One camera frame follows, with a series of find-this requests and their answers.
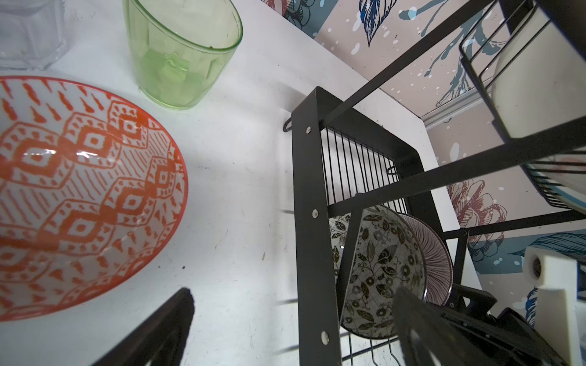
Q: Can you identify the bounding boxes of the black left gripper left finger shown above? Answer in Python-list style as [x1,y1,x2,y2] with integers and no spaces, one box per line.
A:
[95,288,195,365]

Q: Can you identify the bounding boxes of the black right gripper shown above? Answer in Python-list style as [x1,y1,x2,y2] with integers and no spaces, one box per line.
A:
[446,285,568,365]

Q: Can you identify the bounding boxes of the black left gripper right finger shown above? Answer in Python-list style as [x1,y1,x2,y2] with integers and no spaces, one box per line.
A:
[393,287,497,365]

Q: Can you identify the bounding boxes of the pink floral bowl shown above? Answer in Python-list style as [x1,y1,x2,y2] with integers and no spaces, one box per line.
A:
[341,205,427,339]

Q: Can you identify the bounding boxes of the orange and blue patterned bowl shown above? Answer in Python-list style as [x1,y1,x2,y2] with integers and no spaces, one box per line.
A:
[1,76,189,322]

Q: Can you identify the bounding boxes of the green glass tumbler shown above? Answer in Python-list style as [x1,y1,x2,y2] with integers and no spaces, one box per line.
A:
[122,0,244,110]

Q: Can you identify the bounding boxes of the clear plastic cup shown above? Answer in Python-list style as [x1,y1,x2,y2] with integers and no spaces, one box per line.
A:
[1,0,68,70]

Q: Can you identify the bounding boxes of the white patterned plate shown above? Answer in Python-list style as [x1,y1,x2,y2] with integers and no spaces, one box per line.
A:
[528,154,585,194]

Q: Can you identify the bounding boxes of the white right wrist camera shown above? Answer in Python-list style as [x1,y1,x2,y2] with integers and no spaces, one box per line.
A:
[523,247,585,365]

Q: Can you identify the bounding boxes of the black wire dish rack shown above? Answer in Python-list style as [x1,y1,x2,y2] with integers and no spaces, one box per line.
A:
[289,1,585,365]

